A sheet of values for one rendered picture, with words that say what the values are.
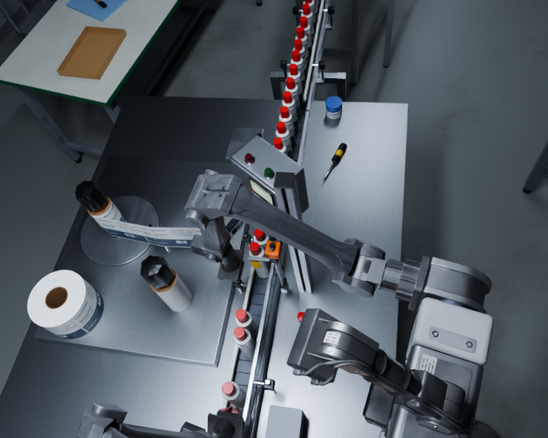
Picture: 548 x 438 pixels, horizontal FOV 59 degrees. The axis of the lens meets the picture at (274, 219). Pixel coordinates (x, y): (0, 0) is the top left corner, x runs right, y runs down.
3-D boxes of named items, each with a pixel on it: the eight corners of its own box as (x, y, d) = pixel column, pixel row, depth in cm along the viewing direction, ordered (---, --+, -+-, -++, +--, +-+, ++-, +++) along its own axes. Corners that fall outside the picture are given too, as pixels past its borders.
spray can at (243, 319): (246, 325, 162) (234, 304, 145) (261, 328, 161) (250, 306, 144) (243, 341, 160) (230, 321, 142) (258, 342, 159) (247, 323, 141)
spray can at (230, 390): (235, 390, 152) (220, 376, 134) (251, 393, 151) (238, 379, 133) (231, 408, 150) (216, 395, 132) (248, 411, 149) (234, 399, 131)
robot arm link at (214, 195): (200, 206, 87) (221, 158, 90) (177, 215, 99) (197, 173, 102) (381, 298, 104) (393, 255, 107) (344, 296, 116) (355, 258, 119)
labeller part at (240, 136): (233, 129, 173) (233, 127, 172) (263, 129, 170) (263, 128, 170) (225, 159, 166) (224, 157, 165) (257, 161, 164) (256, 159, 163)
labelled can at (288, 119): (284, 138, 200) (278, 103, 183) (297, 138, 199) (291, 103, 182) (283, 148, 198) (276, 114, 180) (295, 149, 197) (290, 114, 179)
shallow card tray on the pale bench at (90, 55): (88, 31, 267) (85, 25, 264) (126, 34, 261) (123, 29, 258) (60, 75, 252) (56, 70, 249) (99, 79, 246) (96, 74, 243)
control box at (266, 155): (267, 175, 142) (256, 133, 126) (310, 207, 135) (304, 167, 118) (242, 198, 139) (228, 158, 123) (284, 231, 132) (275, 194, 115)
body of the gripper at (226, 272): (217, 280, 149) (211, 270, 143) (225, 250, 154) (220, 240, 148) (238, 282, 148) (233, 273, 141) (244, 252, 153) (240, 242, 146)
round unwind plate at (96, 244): (97, 194, 199) (96, 192, 198) (168, 199, 193) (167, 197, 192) (70, 262, 184) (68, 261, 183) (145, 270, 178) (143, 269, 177)
